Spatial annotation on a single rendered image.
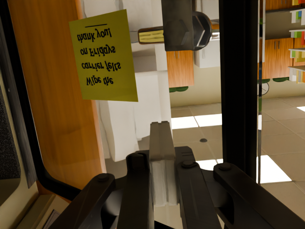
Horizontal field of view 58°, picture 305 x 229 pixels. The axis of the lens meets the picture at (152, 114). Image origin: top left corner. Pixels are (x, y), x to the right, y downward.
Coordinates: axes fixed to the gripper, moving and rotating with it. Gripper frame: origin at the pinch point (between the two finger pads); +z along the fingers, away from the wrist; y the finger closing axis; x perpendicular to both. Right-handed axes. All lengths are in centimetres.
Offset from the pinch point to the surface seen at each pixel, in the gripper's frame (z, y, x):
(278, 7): 488, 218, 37
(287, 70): 509, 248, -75
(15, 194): 13.5, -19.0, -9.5
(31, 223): 12.3, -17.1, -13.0
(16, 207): 13.1, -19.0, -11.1
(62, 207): 17.4, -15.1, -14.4
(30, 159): 18.7, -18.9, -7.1
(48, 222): 13.3, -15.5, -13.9
